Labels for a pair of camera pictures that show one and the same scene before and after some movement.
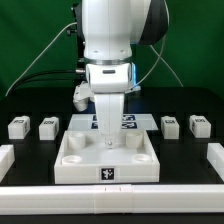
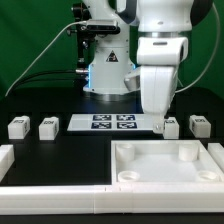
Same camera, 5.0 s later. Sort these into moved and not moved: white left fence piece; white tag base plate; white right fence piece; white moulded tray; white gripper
Moved: white gripper; white moulded tray
Not moved: white left fence piece; white tag base plate; white right fence piece
